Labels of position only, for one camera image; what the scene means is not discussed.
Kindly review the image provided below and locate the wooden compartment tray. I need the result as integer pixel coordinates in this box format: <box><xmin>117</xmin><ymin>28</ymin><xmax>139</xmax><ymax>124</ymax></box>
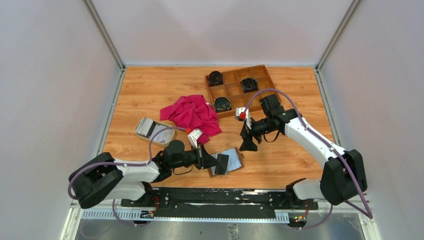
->
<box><xmin>204</xmin><ymin>65</ymin><xmax>275</xmax><ymax>119</ymax></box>

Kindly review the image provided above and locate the magenta cloth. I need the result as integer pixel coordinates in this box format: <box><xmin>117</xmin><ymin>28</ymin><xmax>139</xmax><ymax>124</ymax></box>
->
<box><xmin>160</xmin><ymin>94</ymin><xmax>222</xmax><ymax>144</ymax></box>

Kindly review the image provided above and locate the black coiled belt bottom-left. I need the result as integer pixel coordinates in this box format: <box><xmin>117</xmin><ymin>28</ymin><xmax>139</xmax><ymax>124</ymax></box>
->
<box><xmin>213</xmin><ymin>97</ymin><xmax>232</xmax><ymax>113</ymax></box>

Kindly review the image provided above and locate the black credit card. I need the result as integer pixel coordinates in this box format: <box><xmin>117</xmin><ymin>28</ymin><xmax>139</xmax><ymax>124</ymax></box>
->
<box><xmin>214</xmin><ymin>153</ymin><xmax>229</xmax><ymax>175</ymax></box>

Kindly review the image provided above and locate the black coiled belt top-left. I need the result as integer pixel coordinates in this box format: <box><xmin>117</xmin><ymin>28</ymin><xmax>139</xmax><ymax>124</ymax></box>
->
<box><xmin>207</xmin><ymin>70</ymin><xmax>224</xmax><ymax>87</ymax></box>

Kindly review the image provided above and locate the brown leather card holder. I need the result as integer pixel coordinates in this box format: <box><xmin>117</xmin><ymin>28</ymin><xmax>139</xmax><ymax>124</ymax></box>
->
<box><xmin>211</xmin><ymin>147</ymin><xmax>244</xmax><ymax>176</ymax></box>

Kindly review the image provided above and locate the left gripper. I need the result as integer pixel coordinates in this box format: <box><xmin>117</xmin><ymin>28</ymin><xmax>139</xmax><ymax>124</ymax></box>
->
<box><xmin>170</xmin><ymin>143</ymin><xmax>220</xmax><ymax>170</ymax></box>

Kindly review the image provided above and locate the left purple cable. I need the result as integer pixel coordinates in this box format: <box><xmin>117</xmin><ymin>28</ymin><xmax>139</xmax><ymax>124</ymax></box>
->
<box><xmin>67</xmin><ymin>126</ymin><xmax>190</xmax><ymax>228</ymax></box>

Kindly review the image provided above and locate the aluminium frame rail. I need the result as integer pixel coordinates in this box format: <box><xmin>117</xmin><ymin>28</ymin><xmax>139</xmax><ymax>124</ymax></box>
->
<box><xmin>60</xmin><ymin>187</ymin><xmax>381</xmax><ymax>240</ymax></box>

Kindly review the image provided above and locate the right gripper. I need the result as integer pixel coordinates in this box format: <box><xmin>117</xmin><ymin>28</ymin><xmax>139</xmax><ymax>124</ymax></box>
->
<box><xmin>239</xmin><ymin>116</ymin><xmax>274</xmax><ymax>152</ymax></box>

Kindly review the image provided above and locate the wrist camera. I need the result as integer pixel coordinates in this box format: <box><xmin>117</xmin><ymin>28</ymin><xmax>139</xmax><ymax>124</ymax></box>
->
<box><xmin>235</xmin><ymin>107</ymin><xmax>252</xmax><ymax>130</ymax></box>
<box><xmin>187</xmin><ymin>128</ymin><xmax>203</xmax><ymax>149</ymax></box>

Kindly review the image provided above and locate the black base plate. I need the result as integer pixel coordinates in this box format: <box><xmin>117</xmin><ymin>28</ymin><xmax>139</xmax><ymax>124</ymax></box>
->
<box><xmin>118</xmin><ymin>187</ymin><xmax>319</xmax><ymax>219</ymax></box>

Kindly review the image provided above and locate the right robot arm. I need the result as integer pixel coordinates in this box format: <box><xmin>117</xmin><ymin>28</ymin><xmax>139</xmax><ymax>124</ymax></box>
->
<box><xmin>235</xmin><ymin>94</ymin><xmax>368</xmax><ymax>209</ymax></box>

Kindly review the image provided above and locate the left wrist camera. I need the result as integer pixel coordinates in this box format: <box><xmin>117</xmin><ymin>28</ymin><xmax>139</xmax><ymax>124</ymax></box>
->
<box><xmin>187</xmin><ymin>128</ymin><xmax>203</xmax><ymax>149</ymax></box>

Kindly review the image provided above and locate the purple cable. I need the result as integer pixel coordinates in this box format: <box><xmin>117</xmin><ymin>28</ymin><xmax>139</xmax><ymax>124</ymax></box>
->
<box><xmin>244</xmin><ymin>88</ymin><xmax>374</xmax><ymax>231</ymax></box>
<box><xmin>67</xmin><ymin>126</ymin><xmax>190</xmax><ymax>228</ymax></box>

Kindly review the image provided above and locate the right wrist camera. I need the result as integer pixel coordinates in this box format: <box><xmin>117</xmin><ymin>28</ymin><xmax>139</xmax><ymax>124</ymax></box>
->
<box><xmin>235</xmin><ymin>107</ymin><xmax>252</xmax><ymax>130</ymax></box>

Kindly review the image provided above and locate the black coiled belt centre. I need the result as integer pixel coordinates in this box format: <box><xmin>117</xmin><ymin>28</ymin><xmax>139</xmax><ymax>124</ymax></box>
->
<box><xmin>240</xmin><ymin>77</ymin><xmax>259</xmax><ymax>93</ymax></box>

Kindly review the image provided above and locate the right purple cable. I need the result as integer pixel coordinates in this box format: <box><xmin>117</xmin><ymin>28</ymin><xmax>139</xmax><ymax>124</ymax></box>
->
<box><xmin>244</xmin><ymin>88</ymin><xmax>374</xmax><ymax>231</ymax></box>

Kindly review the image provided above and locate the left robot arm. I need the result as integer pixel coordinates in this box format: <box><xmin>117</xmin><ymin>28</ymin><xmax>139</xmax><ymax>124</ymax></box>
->
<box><xmin>68</xmin><ymin>140</ymin><xmax>218</xmax><ymax>209</ymax></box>

